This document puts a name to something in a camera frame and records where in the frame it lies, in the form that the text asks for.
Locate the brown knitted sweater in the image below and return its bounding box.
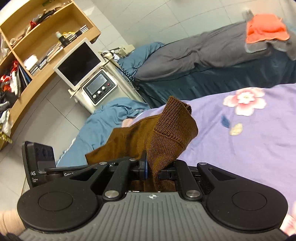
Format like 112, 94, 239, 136
85, 96, 198, 191

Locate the blue blanket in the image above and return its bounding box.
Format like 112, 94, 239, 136
56, 42, 164, 167

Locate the white machine with control panel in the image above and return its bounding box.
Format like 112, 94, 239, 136
68, 50, 144, 113

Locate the white monitor screen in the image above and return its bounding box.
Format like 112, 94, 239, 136
54, 38, 105, 90

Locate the purple floral bed sheet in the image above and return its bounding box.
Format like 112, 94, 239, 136
120, 83, 296, 237

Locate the wooden cubby bookshelf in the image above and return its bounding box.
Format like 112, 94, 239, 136
0, 0, 101, 151

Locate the grey duvet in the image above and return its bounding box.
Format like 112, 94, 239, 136
135, 22, 272, 81

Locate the orange cloth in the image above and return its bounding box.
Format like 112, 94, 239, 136
245, 14, 290, 44

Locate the grey towel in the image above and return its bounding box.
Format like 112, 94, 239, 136
245, 27, 295, 61

